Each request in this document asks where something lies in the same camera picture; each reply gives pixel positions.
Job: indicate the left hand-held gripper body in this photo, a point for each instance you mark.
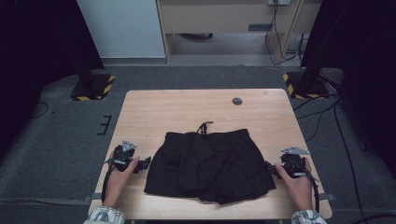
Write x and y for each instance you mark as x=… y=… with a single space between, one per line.
x=124 y=155

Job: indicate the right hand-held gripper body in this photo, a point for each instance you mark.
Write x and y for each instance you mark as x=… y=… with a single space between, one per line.
x=292 y=161

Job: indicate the black pants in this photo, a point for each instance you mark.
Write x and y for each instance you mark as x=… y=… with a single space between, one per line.
x=208 y=168

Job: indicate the person's left hand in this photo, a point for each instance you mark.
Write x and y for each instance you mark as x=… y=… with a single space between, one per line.
x=120 y=183

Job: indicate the person's right hand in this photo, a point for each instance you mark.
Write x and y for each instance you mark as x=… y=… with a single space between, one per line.
x=297 y=189

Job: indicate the black floor tape mark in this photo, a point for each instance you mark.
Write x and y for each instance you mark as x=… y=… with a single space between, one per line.
x=106 y=125

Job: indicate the grey tape strip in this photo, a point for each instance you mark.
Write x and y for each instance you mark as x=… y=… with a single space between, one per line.
x=327 y=197
x=97 y=196

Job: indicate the grey round table grommet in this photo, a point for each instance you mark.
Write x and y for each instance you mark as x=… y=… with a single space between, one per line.
x=237 y=101

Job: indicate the black stand with striped base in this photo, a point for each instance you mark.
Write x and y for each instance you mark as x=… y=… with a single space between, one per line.
x=93 y=88
x=306 y=87

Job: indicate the black curtain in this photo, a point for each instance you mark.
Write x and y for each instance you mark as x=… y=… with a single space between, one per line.
x=364 y=62
x=40 y=62

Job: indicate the white cabinet panel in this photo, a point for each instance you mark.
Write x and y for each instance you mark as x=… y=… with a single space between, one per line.
x=121 y=28

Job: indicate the light wooden desk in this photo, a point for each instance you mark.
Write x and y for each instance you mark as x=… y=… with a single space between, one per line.
x=218 y=18

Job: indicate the white power strip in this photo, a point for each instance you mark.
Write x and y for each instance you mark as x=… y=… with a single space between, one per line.
x=279 y=2

